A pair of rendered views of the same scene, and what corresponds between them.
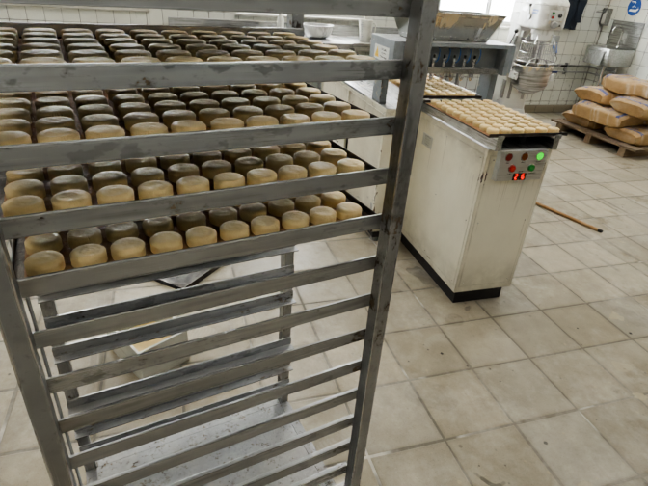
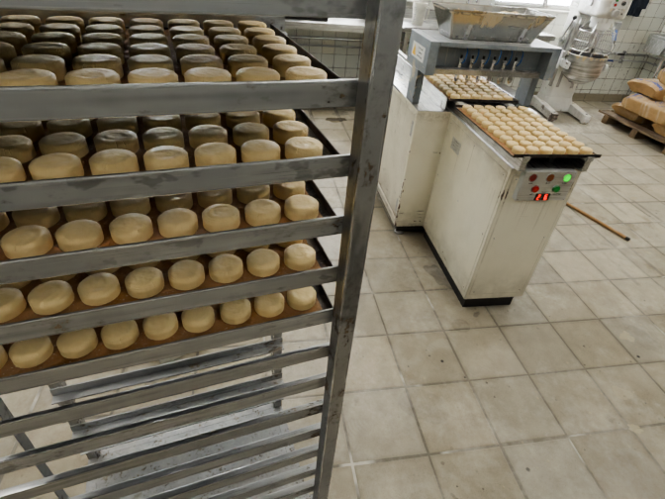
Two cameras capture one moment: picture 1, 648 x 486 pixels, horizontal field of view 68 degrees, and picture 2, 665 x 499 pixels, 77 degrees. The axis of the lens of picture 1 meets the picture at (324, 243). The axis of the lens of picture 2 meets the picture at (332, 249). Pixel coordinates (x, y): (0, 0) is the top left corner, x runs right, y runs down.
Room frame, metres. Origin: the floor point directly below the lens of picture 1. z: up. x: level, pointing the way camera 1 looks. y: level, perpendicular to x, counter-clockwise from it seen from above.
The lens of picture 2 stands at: (0.32, -0.14, 1.55)
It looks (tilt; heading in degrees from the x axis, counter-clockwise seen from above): 37 degrees down; 6
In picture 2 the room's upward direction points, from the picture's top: 6 degrees clockwise
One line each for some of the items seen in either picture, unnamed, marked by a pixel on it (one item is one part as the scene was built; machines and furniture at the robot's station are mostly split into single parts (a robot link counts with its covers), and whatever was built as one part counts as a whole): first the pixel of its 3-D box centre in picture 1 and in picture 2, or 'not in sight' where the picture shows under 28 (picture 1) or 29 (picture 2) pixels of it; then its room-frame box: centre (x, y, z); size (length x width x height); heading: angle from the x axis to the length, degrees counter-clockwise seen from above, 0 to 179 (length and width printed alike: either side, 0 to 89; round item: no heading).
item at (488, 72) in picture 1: (437, 70); (475, 71); (2.89, -0.57, 1.01); 0.72 x 0.33 x 0.34; 108
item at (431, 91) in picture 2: (371, 78); (411, 72); (3.27, -0.23, 0.88); 1.28 x 0.01 x 0.07; 18
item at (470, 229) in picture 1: (462, 198); (485, 205); (2.41, -0.73, 0.45); 0.70 x 0.34 x 0.90; 18
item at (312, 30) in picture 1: (317, 31); not in sight; (5.31, 0.23, 0.94); 0.33 x 0.33 x 0.12
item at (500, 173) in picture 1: (520, 164); (543, 184); (2.06, -0.84, 0.77); 0.24 x 0.04 x 0.14; 108
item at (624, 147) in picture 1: (614, 136); (662, 133); (5.51, -3.22, 0.06); 1.20 x 0.80 x 0.11; 21
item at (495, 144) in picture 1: (402, 91); (438, 89); (2.95, -0.40, 0.87); 2.01 x 0.03 x 0.07; 18
